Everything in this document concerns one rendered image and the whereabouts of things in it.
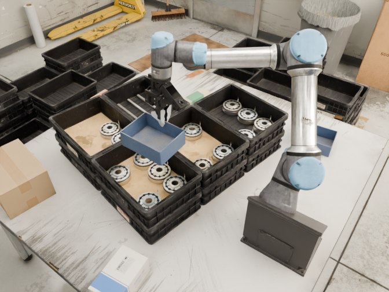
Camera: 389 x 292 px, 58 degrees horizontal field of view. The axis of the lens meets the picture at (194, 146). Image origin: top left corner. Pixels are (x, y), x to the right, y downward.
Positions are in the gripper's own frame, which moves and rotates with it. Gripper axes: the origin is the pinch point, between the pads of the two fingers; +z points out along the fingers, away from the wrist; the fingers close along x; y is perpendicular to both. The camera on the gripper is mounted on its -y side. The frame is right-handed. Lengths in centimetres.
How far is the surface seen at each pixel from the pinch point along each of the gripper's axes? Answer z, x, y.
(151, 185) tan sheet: 30.3, 5.8, 2.0
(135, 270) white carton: 38, 37, -19
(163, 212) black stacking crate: 29.0, 14.9, -13.1
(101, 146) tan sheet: 29.8, 2.4, 38.6
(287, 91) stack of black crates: 55, -168, 13
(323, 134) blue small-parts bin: 30, -87, -41
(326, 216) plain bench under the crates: 39, -38, -64
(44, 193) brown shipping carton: 42, 33, 44
